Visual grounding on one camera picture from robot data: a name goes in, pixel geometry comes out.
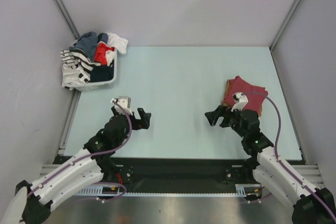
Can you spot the red garment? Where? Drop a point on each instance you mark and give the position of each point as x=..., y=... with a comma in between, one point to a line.
x=104, y=54

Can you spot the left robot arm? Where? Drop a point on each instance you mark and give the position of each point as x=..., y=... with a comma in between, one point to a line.
x=34, y=202

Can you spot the blue grey garment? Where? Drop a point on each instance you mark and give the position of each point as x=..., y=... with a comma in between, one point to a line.
x=88, y=42

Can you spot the striped garment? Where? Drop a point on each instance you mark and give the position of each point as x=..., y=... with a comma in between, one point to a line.
x=76, y=69

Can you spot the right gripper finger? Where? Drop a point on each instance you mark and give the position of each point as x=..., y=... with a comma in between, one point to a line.
x=229, y=117
x=213, y=116

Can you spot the aluminium rail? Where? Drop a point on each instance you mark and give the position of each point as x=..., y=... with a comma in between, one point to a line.
x=311, y=173

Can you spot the white laundry basket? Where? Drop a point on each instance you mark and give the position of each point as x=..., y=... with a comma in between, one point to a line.
x=99, y=85

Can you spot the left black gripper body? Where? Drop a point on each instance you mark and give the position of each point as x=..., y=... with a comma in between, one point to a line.
x=122, y=138

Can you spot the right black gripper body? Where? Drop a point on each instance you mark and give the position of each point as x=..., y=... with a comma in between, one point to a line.
x=235, y=124

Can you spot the white garment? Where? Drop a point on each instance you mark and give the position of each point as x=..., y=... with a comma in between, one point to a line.
x=119, y=43

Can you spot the maroon garment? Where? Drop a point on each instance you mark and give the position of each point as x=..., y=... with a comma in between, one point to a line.
x=246, y=94

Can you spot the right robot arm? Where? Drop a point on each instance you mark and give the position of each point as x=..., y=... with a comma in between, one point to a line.
x=305, y=201

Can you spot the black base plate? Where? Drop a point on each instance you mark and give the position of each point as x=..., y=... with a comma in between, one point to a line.
x=226, y=171

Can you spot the slotted cable duct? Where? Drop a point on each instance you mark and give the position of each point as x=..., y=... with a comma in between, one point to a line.
x=198, y=189

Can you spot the black garment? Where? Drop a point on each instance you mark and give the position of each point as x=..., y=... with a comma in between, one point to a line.
x=102, y=73

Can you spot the tan tank top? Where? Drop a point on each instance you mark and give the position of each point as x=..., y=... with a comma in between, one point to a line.
x=227, y=90

